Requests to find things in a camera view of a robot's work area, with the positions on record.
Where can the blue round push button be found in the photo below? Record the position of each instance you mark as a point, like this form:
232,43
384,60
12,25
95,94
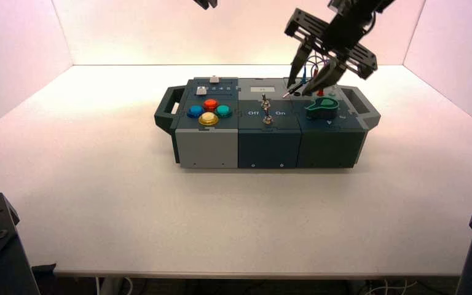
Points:
195,110

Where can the green round push button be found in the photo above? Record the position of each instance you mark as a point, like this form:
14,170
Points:
223,110

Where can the metal toggle switch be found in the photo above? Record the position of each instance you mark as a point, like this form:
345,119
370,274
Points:
267,117
263,100

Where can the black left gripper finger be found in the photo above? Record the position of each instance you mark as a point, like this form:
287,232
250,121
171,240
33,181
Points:
213,3
202,3

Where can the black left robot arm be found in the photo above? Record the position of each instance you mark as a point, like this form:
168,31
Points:
0,256

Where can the yellow round push button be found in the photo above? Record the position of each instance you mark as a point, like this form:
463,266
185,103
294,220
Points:
208,119

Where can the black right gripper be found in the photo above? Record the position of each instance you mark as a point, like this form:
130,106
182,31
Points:
348,28

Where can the small grey display panel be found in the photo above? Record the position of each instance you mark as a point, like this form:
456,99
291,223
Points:
262,89

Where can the red round push button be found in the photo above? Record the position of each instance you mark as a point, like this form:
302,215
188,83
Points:
210,104

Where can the white table leg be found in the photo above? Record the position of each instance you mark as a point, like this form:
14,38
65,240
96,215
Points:
112,287

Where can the green rotary knob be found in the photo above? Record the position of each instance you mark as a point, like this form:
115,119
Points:
321,108

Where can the black bracket under table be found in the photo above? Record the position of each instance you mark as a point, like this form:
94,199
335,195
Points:
44,279

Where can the grey and teal control box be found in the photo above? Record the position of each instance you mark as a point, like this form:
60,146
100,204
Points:
268,144

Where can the white square key cap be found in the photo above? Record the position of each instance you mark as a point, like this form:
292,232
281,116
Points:
200,91
214,79

